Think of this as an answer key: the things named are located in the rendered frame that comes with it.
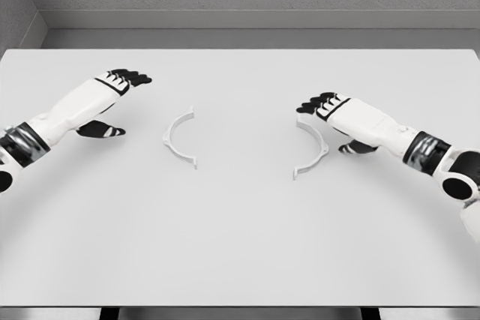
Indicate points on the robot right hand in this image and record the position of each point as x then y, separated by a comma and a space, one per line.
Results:
356, 117

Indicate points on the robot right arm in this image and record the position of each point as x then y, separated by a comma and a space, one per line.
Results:
438, 159

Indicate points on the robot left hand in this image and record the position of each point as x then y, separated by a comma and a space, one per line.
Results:
93, 95

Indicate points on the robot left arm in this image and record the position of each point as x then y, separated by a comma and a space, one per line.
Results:
28, 140

